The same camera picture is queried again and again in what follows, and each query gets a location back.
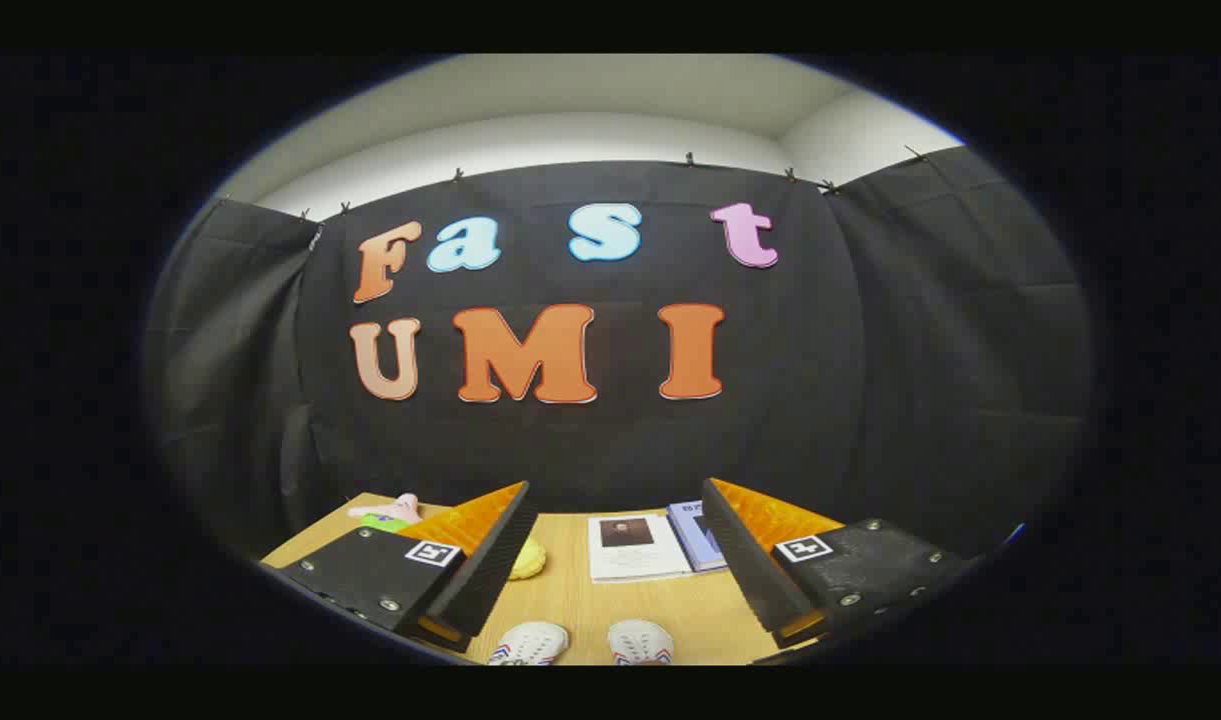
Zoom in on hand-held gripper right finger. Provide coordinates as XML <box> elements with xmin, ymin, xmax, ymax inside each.
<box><xmin>702</xmin><ymin>478</ymin><xmax>971</xmax><ymax>649</ymax></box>

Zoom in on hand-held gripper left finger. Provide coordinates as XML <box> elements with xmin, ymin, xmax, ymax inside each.
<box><xmin>280</xmin><ymin>480</ymin><xmax>531</xmax><ymax>653</ymax></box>

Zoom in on white shoe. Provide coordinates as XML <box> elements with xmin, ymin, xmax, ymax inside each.
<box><xmin>607</xmin><ymin>619</ymin><xmax>675</xmax><ymax>666</ymax></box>
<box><xmin>487</xmin><ymin>621</ymin><xmax>571</xmax><ymax>666</ymax></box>

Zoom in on yellow fluffy ball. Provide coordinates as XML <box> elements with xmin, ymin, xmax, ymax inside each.
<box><xmin>508</xmin><ymin>537</ymin><xmax>548</xmax><ymax>581</ymax></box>

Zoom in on blue book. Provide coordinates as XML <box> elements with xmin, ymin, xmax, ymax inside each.
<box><xmin>667</xmin><ymin>500</ymin><xmax>728</xmax><ymax>573</ymax></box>

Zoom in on white book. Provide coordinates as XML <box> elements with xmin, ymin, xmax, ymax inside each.
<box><xmin>587</xmin><ymin>513</ymin><xmax>693</xmax><ymax>584</ymax></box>

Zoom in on pink green plush toy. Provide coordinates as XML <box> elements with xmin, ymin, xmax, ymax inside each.
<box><xmin>348</xmin><ymin>493</ymin><xmax>421</xmax><ymax>533</ymax></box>

